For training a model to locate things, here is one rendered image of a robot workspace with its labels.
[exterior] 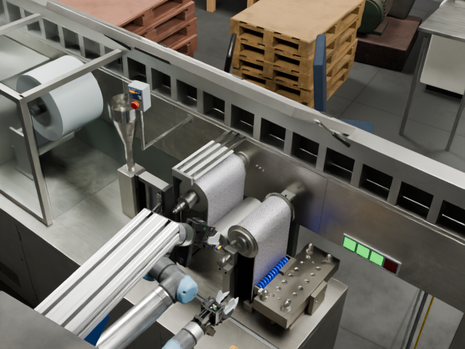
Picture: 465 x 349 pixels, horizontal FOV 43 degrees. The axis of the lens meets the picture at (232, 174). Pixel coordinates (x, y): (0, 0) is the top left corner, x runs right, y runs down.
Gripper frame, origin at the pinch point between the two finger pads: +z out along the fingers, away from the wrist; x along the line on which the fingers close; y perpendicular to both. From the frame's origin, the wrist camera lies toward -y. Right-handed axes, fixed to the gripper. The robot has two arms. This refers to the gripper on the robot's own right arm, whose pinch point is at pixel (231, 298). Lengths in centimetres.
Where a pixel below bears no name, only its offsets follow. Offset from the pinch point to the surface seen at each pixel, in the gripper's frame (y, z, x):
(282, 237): 7.8, 32.8, -0.3
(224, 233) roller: 14.0, 14.5, 15.4
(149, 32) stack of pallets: -37, 197, 239
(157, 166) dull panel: -7, 46, 84
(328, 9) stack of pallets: -27, 316, 143
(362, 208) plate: 29, 46, -26
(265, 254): 7.4, 20.8, -0.3
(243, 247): 16.1, 11.5, 3.7
